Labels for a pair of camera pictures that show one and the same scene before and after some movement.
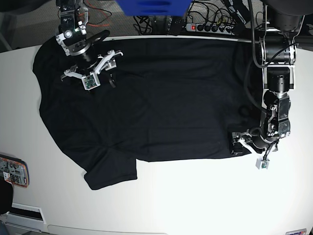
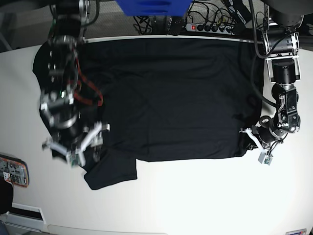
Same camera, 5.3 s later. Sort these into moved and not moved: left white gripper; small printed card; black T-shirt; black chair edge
Moved: left white gripper
Not moved: black chair edge; small printed card; black T-shirt
